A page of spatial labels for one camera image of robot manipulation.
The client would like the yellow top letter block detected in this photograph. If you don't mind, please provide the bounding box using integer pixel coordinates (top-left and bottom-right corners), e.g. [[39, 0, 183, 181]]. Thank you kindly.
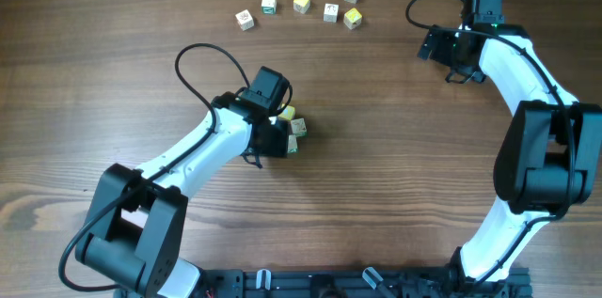
[[278, 105, 296, 121]]

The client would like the white block green Z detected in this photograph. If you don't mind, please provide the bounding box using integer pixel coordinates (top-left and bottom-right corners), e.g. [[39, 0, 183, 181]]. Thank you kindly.
[[287, 134, 298, 154]]

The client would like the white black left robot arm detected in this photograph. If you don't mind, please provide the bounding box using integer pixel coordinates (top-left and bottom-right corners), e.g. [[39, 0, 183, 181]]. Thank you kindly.
[[69, 67, 292, 297]]

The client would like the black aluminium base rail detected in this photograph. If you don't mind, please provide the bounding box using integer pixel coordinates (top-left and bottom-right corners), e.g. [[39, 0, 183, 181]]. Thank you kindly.
[[114, 265, 533, 298]]

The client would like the yellow top plain block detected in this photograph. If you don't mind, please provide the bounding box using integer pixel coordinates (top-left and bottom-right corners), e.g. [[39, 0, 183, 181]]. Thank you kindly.
[[293, 0, 310, 14]]

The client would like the white block red side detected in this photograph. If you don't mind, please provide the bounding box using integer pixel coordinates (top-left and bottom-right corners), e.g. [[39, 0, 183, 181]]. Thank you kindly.
[[323, 3, 339, 23]]

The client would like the yellow top block red mark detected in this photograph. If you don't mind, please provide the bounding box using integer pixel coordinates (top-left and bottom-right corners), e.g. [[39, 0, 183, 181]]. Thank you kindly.
[[343, 8, 363, 30]]

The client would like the white block brown drawing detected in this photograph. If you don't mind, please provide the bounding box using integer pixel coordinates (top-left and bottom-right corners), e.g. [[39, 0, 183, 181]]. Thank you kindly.
[[235, 9, 255, 31]]

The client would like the white block green V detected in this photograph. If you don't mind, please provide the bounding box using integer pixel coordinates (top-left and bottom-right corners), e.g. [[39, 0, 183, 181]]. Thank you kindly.
[[290, 118, 308, 137]]

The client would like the white block green side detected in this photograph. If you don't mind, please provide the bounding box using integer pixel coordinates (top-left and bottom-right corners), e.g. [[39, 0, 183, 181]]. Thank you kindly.
[[261, 0, 277, 15]]

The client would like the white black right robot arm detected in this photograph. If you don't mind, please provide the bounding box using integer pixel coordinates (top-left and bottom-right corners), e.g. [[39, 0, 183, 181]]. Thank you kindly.
[[418, 0, 601, 288]]

